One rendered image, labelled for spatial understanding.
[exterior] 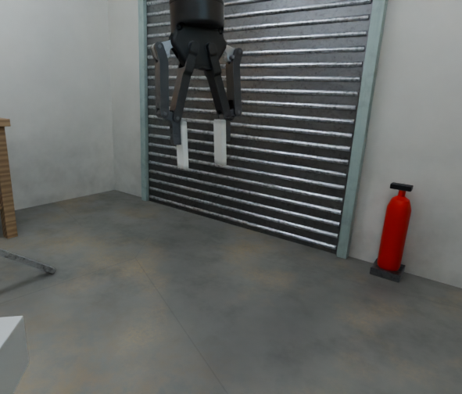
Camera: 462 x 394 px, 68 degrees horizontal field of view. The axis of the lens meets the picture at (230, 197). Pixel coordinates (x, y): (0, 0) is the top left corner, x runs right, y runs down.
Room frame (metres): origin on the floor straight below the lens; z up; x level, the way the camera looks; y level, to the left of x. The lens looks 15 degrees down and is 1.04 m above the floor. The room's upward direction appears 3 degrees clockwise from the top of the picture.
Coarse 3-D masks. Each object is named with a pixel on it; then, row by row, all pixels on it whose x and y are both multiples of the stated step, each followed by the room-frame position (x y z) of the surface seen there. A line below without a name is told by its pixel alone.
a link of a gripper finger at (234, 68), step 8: (240, 48) 0.55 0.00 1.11; (240, 56) 0.55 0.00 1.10; (232, 64) 0.55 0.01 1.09; (232, 72) 0.55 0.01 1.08; (232, 80) 0.55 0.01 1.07; (240, 80) 0.55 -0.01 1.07; (232, 88) 0.55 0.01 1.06; (240, 88) 0.55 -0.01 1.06; (232, 96) 0.55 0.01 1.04; (240, 96) 0.55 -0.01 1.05; (232, 104) 0.56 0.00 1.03; (240, 104) 0.55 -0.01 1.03; (240, 112) 0.55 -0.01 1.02
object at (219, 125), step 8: (216, 120) 0.55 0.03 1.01; (224, 120) 0.53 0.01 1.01; (216, 128) 0.55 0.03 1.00; (224, 128) 0.53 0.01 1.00; (216, 136) 0.55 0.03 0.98; (224, 136) 0.53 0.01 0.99; (216, 144) 0.55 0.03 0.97; (224, 144) 0.53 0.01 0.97; (216, 152) 0.55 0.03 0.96; (224, 152) 0.53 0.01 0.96; (216, 160) 0.55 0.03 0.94; (224, 160) 0.53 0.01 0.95
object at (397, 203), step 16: (400, 192) 2.06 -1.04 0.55; (400, 208) 2.01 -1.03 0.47; (384, 224) 2.08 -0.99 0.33; (400, 224) 2.00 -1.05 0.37; (384, 240) 2.05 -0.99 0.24; (400, 240) 2.00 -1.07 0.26; (384, 256) 2.03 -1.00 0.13; (400, 256) 2.01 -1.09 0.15; (384, 272) 2.00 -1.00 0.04; (400, 272) 1.99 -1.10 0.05
